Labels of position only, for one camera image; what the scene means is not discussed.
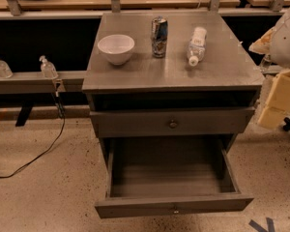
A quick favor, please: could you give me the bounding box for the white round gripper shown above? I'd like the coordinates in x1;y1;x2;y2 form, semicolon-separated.
248;8;290;69

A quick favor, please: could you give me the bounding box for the open grey lower drawer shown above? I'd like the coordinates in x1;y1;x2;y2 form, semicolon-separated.
95;135;253;218

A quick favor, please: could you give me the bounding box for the small water bottle on ledge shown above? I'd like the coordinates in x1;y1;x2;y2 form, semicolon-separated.
259;54;272;73

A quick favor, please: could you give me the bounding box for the black floor cable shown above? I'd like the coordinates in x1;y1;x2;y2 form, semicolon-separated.
0;80;67;181

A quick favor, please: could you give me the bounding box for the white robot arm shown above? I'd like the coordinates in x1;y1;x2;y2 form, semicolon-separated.
248;8;290;130

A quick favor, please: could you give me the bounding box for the clear plastic water bottle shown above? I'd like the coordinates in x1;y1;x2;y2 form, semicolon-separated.
187;27;207;67

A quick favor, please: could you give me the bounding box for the grey wooden drawer cabinet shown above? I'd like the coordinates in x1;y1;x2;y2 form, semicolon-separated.
81;11;266;166

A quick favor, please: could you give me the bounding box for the grey metal ledge rail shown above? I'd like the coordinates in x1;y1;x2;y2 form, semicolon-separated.
0;71;86;95

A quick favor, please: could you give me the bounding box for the closed grey upper drawer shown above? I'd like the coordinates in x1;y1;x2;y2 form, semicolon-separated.
90;107;254;138

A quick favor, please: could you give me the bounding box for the white ceramic bowl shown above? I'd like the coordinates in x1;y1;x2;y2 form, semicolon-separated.
98;34;135;65

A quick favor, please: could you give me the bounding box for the clear pump bottle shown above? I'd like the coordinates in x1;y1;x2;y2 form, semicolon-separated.
0;60;13;78
40;55;58;79

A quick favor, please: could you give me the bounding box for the blue silver drink can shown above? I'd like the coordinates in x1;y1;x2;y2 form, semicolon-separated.
151;15;168;58

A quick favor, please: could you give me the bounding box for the clear pump bottle far left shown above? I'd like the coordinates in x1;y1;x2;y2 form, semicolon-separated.
0;60;13;78

